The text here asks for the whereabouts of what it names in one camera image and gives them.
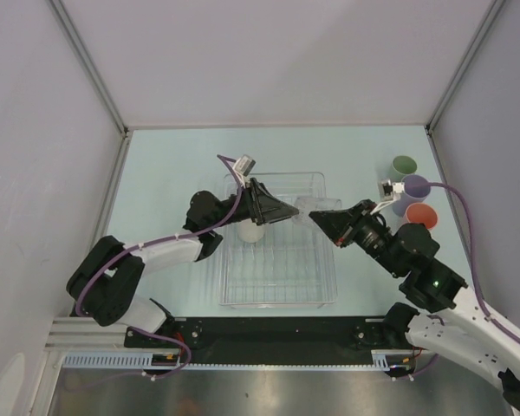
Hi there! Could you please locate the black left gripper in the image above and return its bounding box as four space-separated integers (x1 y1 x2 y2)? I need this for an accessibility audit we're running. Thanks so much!
208 177 298 229

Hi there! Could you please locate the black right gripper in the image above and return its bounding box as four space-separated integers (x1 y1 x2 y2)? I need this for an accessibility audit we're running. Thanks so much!
310 198 406 276

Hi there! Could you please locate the white ceramic mug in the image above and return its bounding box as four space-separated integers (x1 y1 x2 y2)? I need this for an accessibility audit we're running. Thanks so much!
237 219 265 244

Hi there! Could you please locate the pink plastic cup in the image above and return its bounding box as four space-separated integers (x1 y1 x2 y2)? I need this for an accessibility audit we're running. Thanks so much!
400 203 439 231

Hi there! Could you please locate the lavender plastic cup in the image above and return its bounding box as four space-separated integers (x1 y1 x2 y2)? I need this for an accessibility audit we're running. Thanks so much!
392 174 431 218

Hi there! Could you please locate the light green plastic cup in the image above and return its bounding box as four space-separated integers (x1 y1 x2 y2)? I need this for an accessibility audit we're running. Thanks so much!
389 155 418 182

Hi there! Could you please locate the clear glass cup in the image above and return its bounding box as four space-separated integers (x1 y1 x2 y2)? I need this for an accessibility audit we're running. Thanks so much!
291 196 342 231

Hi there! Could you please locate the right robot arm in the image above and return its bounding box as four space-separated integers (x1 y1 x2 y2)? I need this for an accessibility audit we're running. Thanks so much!
309 199 520 412

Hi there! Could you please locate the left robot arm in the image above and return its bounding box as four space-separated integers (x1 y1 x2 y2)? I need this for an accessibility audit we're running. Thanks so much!
67 179 299 347

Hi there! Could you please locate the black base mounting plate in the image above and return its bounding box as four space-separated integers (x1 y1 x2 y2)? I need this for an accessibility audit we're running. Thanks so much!
124 315 434 366

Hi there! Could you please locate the white wire dish rack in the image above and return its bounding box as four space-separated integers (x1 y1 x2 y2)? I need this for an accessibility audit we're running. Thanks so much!
213 172 337 308

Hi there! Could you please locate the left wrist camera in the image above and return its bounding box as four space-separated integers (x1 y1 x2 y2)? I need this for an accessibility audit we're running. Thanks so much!
232 154 256 187

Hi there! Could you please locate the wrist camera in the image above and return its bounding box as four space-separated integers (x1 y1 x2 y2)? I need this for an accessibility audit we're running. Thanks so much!
232 154 256 187
370 179 405 215

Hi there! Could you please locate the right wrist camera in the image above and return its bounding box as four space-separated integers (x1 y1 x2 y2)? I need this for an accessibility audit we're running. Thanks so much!
370 179 405 215

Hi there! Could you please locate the white slotted cable duct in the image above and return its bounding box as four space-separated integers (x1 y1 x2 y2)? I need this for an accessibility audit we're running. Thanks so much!
62 346 415 372

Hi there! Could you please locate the right aluminium frame post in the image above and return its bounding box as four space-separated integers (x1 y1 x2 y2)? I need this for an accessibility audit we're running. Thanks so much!
425 0 509 131

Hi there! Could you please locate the aluminium frame post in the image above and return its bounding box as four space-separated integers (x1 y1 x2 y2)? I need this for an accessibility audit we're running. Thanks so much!
425 0 509 131
45 0 129 135

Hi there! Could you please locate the left aluminium frame post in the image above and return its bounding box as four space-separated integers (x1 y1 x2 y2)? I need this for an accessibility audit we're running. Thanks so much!
45 0 129 135

